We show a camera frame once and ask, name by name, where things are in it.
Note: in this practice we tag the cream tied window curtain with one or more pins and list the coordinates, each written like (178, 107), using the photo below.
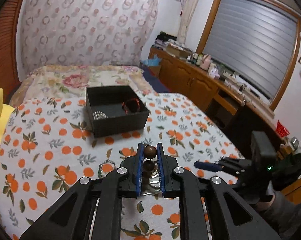
(188, 9)

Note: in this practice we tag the red basket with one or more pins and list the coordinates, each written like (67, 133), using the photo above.
(281, 130)

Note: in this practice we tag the wooden cabinet counter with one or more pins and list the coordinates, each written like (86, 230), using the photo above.
(236, 118)

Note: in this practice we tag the wooden louvered wardrobe door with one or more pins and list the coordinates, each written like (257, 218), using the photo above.
(9, 15)

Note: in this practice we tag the floral quilt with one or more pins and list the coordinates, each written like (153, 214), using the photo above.
(57, 81)

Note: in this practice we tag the blue tissue bag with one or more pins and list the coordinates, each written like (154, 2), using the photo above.
(152, 62)

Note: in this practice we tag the pink circle pattern curtain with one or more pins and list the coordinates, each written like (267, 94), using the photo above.
(85, 32)

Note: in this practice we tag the dark blue bed sheet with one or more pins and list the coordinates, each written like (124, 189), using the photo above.
(150, 77)

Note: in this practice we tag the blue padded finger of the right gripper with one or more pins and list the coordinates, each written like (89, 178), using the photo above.
(207, 166)

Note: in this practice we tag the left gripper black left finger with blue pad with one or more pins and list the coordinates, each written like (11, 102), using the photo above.
(131, 186)

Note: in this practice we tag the stack of folded clothes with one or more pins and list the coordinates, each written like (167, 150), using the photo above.
(163, 39)

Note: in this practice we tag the black jewelry box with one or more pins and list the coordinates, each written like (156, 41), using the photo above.
(114, 110)

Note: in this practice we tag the orange print white blanket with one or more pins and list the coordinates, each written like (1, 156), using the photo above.
(47, 146)

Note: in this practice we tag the pink thermos jug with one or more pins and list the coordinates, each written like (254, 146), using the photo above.
(205, 63)

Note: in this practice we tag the cardboard box on counter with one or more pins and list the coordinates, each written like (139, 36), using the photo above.
(178, 51)

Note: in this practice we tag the grey window blind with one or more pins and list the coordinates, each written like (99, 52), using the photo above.
(255, 39)

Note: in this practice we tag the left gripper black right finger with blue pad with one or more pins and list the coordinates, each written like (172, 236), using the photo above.
(166, 164)

